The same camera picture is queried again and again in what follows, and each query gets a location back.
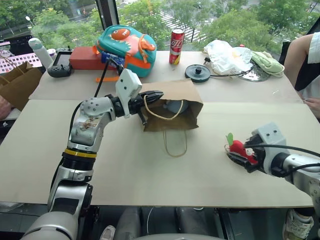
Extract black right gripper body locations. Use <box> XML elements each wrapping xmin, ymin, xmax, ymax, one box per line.
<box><xmin>243</xmin><ymin>134</ymin><xmax>266</xmax><ymax>174</ymax></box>

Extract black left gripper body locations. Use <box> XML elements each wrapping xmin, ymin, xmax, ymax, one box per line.
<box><xmin>126</xmin><ymin>93</ymin><xmax>148</xmax><ymax>117</ymax></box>

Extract red plush toy green leaf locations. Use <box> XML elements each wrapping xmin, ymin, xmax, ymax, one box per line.
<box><xmin>223</xmin><ymin>132</ymin><xmax>259</xmax><ymax>165</ymax></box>

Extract brown paper bag rope handles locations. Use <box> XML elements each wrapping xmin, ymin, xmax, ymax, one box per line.
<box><xmin>139</xmin><ymin>79</ymin><xmax>204</xmax><ymax>158</ymax></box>

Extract grey plush toy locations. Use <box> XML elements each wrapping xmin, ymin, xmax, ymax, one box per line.
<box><xmin>162</xmin><ymin>99</ymin><xmax>190</xmax><ymax>114</ymax></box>

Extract white plastic bag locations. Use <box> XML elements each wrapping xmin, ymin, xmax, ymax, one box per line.
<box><xmin>203</xmin><ymin>39</ymin><xmax>254</xmax><ymax>75</ymax></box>

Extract plain brown paper bag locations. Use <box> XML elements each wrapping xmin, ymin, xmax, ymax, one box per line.
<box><xmin>0</xmin><ymin>61</ymin><xmax>44</xmax><ymax>112</ymax></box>

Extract person's hand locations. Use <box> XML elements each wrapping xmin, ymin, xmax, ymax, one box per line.
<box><xmin>303</xmin><ymin>97</ymin><xmax>320</xmax><ymax>116</ymax></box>

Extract black round kettle base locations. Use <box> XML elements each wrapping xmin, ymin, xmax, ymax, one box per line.
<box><xmin>184</xmin><ymin>63</ymin><xmax>212</xmax><ymax>84</ymax></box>

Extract red cola can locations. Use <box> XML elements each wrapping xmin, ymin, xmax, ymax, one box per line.
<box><xmin>168</xmin><ymin>28</ymin><xmax>186</xmax><ymax>66</ymax></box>

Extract teal dinosaur backpack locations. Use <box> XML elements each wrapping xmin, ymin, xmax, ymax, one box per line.
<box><xmin>94</xmin><ymin>24</ymin><xmax>158</xmax><ymax>79</ymax></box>

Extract round glass lid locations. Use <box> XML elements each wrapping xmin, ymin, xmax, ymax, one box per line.
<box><xmin>235</xmin><ymin>59</ymin><xmax>274</xmax><ymax>83</ymax></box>

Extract red flat box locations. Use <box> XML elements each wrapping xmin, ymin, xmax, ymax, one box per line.
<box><xmin>69</xmin><ymin>46</ymin><xmax>111</xmax><ymax>71</ymax></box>

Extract white sneaker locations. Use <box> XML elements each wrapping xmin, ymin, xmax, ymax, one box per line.
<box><xmin>282</xmin><ymin>208</ymin><xmax>315</xmax><ymax>240</ymax></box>

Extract light green cloth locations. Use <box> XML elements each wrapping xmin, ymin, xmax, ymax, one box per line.
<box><xmin>250</xmin><ymin>50</ymin><xmax>286</xmax><ymax>77</ymax></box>

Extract black remote controller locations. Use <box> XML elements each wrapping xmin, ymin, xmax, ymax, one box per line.
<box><xmin>47</xmin><ymin>64</ymin><xmax>74</xmax><ymax>79</ymax></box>

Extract person in white shirt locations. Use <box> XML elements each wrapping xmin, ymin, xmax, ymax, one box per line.
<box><xmin>294</xmin><ymin>31</ymin><xmax>320</xmax><ymax>103</ymax></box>

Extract white insulated bottle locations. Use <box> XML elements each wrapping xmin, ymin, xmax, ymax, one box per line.
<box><xmin>27</xmin><ymin>37</ymin><xmax>54</xmax><ymax>71</ymax></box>

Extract grey shoe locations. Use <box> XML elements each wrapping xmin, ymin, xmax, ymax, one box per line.
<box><xmin>99</xmin><ymin>224</ymin><xmax>117</xmax><ymax>240</ymax></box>

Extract pink keyboard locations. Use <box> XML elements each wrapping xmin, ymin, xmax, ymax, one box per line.
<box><xmin>0</xmin><ymin>51</ymin><xmax>44</xmax><ymax>75</ymax></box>

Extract black monitor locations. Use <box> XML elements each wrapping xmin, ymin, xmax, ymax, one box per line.
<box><xmin>0</xmin><ymin>34</ymin><xmax>34</xmax><ymax>57</ymax></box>

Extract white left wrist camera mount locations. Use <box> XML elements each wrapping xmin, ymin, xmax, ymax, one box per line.
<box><xmin>115</xmin><ymin>68</ymin><xmax>143</xmax><ymax>119</ymax></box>

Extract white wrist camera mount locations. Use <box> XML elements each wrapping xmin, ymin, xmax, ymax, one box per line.
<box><xmin>115</xmin><ymin>68</ymin><xmax>143</xmax><ymax>119</ymax></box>
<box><xmin>250</xmin><ymin>121</ymin><xmax>288</xmax><ymax>176</ymax></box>

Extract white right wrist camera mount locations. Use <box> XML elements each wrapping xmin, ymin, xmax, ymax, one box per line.
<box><xmin>250</xmin><ymin>121</ymin><xmax>288</xmax><ymax>176</ymax></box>

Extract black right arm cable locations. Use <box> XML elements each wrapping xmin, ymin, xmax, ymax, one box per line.
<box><xmin>244</xmin><ymin>143</ymin><xmax>320</xmax><ymax>176</ymax></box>

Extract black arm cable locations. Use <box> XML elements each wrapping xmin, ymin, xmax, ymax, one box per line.
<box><xmin>244</xmin><ymin>143</ymin><xmax>320</xmax><ymax>176</ymax></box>
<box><xmin>69</xmin><ymin>58</ymin><xmax>124</xmax><ymax>133</ymax></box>

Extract orange strap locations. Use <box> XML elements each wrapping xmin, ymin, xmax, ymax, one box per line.
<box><xmin>95</xmin><ymin>76</ymin><xmax>121</xmax><ymax>83</ymax></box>

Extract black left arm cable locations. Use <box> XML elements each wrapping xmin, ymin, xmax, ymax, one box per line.
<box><xmin>69</xmin><ymin>58</ymin><xmax>124</xmax><ymax>133</ymax></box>

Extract black kettle base cord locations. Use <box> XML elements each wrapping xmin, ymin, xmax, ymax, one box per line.
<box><xmin>209</xmin><ymin>69</ymin><xmax>248</xmax><ymax>78</ymax></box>

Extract black window frame post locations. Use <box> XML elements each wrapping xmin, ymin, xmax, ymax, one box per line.
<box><xmin>95</xmin><ymin>0</ymin><xmax>121</xmax><ymax>34</ymax></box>

